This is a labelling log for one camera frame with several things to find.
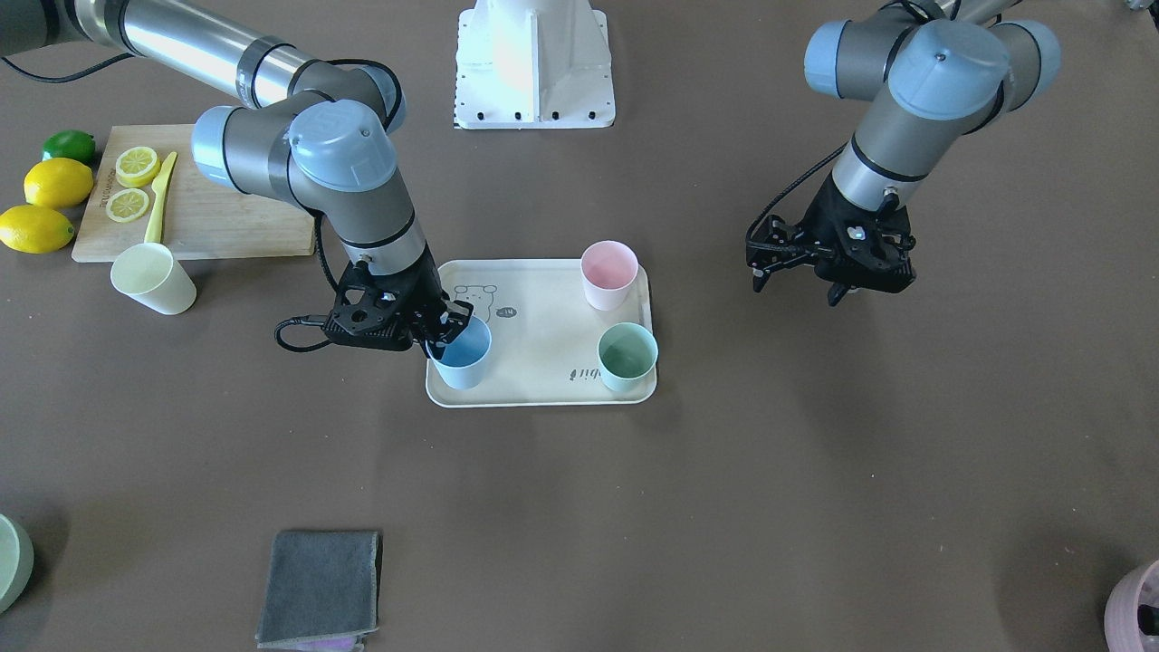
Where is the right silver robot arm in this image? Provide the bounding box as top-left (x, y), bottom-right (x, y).
top-left (3, 1), bottom-right (473, 360)

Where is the bamboo cutting board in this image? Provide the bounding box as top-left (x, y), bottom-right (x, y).
top-left (72, 124), bottom-right (314, 263)

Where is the upper lemon slice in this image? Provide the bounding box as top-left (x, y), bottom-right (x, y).
top-left (112, 146), bottom-right (162, 188)

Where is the lemon slice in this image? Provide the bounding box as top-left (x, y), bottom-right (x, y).
top-left (112, 146), bottom-right (162, 188)
top-left (104, 188), bottom-right (150, 224)

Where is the pink cup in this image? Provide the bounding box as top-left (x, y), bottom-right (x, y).
top-left (580, 240), bottom-right (640, 312)

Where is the pale yellow cup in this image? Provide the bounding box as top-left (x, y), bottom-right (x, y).
top-left (110, 243), bottom-right (197, 315)

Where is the upper whole yellow lemon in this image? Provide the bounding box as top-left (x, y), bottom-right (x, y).
top-left (24, 157), bottom-right (94, 208)

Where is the folded grey cloth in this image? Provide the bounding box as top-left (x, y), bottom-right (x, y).
top-left (255, 530), bottom-right (380, 651)

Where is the whole yellow lemon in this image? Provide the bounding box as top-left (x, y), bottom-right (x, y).
top-left (24, 157), bottom-right (94, 208)
top-left (1, 204), bottom-right (75, 254)

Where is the yellow plastic knife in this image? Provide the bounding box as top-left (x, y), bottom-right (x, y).
top-left (143, 151), bottom-right (178, 244)

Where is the mint green bowl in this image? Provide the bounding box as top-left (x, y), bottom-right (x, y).
top-left (1, 515), bottom-right (34, 611)

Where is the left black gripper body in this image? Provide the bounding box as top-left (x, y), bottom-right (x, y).
top-left (745, 177), bottom-right (916, 292)

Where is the cream rabbit serving tray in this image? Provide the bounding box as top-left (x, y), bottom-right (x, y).
top-left (427, 259), bottom-right (657, 408)

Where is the green lime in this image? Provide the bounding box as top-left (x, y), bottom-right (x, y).
top-left (41, 129), bottom-right (96, 164)

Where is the lower lemon slice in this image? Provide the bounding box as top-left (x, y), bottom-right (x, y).
top-left (104, 188), bottom-right (150, 224)

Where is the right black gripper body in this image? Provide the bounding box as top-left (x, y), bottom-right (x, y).
top-left (321, 249), bottom-right (453, 351)

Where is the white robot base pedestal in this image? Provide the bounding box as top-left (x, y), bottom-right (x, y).
top-left (453, 1), bottom-right (617, 129)

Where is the pink mixing bowl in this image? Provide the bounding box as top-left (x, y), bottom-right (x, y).
top-left (1105, 561), bottom-right (1158, 651)

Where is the lower whole yellow lemon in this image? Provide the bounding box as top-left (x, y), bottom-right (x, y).
top-left (1, 204), bottom-right (75, 254)

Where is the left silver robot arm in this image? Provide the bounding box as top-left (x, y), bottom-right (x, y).
top-left (745, 1), bottom-right (1060, 305)

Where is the mint green cup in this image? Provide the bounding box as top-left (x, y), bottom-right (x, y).
top-left (597, 322), bottom-right (659, 395)

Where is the light blue cup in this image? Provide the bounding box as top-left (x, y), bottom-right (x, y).
top-left (431, 315), bottom-right (493, 389)

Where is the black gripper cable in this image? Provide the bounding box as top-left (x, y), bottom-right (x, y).
top-left (744, 140), bottom-right (848, 246)

